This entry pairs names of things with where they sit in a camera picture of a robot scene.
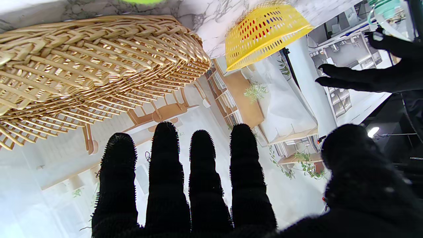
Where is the teal translucent container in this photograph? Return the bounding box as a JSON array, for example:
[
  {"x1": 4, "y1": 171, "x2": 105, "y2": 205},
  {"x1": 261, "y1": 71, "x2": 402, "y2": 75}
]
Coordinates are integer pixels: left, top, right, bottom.
[{"x1": 368, "y1": 0, "x2": 403, "y2": 20}]

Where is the red toy block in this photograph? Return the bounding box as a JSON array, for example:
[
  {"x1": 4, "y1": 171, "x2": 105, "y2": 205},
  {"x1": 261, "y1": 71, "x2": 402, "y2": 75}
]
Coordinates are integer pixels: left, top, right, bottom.
[
  {"x1": 242, "y1": 20, "x2": 258, "y2": 42},
  {"x1": 257, "y1": 24, "x2": 269, "y2": 42}
]

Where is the yellow perforated plastic basket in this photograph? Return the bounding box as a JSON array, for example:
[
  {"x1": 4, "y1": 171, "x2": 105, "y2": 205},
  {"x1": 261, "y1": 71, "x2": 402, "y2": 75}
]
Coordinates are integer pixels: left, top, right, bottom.
[{"x1": 225, "y1": 4, "x2": 314, "y2": 71}]

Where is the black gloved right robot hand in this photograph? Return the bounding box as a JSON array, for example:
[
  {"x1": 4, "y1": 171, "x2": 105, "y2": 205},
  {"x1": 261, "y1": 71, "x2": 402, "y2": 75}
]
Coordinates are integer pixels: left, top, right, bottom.
[{"x1": 92, "y1": 122, "x2": 423, "y2": 238}]

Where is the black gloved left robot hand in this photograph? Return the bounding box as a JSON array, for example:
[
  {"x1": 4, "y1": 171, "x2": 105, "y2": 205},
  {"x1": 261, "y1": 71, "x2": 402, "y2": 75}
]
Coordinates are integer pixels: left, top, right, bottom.
[{"x1": 316, "y1": 28, "x2": 423, "y2": 94}]

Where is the printed room scene backdrop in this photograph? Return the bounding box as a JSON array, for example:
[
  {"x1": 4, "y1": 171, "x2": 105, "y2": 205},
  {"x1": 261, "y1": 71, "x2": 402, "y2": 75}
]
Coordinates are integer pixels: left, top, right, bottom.
[{"x1": 0, "y1": 36, "x2": 337, "y2": 238}]

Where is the black backdrop stand pole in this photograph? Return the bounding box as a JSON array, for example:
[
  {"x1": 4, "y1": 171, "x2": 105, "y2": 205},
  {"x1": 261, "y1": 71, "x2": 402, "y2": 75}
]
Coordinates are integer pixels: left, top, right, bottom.
[{"x1": 282, "y1": 48, "x2": 301, "y2": 90}]

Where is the woven wicker basket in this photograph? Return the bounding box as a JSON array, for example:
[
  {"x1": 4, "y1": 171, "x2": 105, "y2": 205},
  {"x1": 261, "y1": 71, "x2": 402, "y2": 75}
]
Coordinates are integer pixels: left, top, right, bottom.
[{"x1": 0, "y1": 15, "x2": 211, "y2": 151}]

